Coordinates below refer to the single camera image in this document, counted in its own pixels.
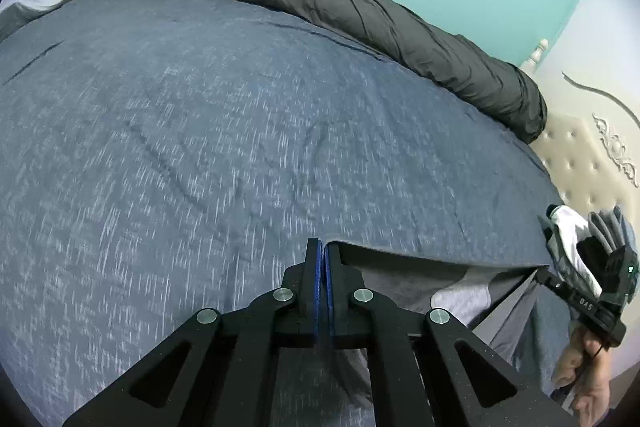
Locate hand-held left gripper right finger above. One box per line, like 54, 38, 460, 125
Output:
322, 242, 581, 427

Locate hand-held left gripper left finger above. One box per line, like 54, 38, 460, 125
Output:
62, 237, 321, 427

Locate person's right hand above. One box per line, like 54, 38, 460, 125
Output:
552, 323, 615, 427

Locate dark grey rolled duvet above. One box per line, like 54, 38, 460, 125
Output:
142, 0, 548, 144

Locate blue-grey bed sheet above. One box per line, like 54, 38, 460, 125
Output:
0, 0, 571, 427

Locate white folded garment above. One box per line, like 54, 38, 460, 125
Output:
545, 206, 603, 298

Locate grey boxer shorts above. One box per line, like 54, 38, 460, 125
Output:
325, 241, 553, 410

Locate grey folded garment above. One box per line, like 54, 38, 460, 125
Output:
587, 209, 626, 254

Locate cream tufted headboard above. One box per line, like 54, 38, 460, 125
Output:
520, 38, 640, 248

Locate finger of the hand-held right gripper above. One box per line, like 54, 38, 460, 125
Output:
534, 264, 576, 308

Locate black folded garment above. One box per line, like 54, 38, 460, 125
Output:
576, 237, 606, 285

